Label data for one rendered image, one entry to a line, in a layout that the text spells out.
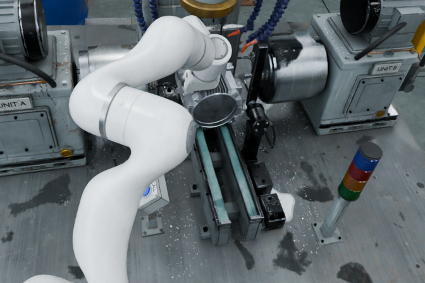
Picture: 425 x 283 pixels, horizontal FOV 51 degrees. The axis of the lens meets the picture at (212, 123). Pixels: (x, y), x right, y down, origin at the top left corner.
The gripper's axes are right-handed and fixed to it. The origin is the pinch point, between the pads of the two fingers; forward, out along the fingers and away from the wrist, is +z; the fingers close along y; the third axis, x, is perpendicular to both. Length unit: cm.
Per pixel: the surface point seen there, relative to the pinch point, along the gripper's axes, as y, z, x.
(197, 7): 0.7, -15.4, 19.5
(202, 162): -0.6, 6.6, -23.0
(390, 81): 70, 2, -4
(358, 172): 34, -26, -35
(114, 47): -23.6, 2.4, 16.2
